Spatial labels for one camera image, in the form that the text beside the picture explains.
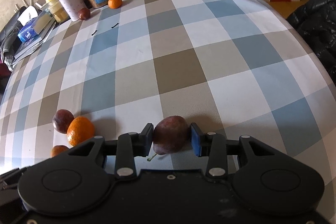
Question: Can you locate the blue tissue pack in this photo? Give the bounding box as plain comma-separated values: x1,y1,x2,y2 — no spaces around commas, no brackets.
17,17,53,43

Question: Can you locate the orange mandarin by jar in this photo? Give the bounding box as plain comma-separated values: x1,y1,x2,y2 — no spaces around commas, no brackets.
108,0,122,9

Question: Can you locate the dark purple plum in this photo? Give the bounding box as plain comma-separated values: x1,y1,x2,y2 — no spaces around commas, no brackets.
153,115,190,155

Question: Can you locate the small orange mandarin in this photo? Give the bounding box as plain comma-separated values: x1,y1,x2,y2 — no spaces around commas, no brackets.
50,145,69,157

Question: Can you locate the yellow lid jar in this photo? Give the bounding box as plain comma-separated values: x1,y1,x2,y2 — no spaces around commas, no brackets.
46,0,70,23

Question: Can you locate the stack of books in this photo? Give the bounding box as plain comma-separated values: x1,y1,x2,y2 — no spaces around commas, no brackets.
12,20,57,67

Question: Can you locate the dark plum by bottle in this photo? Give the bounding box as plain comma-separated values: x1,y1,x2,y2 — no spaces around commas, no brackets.
77,7,91,20

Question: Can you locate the checkered tablecloth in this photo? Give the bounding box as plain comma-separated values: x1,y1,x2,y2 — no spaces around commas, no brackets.
0,0,336,219

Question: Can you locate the black jacket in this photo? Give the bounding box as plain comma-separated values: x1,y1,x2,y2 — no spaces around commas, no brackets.
287,0,336,82

